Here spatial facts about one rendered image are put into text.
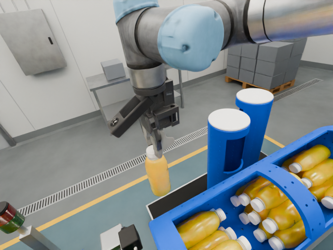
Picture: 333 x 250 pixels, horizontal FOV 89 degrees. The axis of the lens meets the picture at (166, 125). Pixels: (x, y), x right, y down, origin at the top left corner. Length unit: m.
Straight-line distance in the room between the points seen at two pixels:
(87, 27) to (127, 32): 3.25
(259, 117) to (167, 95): 1.24
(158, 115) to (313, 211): 0.53
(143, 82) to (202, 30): 0.16
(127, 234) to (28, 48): 3.03
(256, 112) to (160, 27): 1.35
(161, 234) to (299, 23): 0.52
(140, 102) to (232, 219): 0.65
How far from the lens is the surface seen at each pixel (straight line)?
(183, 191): 1.89
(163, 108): 0.40
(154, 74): 0.33
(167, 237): 0.53
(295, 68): 4.42
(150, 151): 0.48
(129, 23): 0.31
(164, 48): 0.24
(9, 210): 0.82
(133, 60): 0.33
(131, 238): 0.82
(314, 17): 0.28
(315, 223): 0.71
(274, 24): 0.29
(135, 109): 0.37
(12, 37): 3.41
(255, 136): 1.68
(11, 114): 3.99
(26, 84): 3.75
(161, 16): 0.25
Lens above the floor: 1.73
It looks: 34 degrees down
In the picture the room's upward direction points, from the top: 9 degrees counter-clockwise
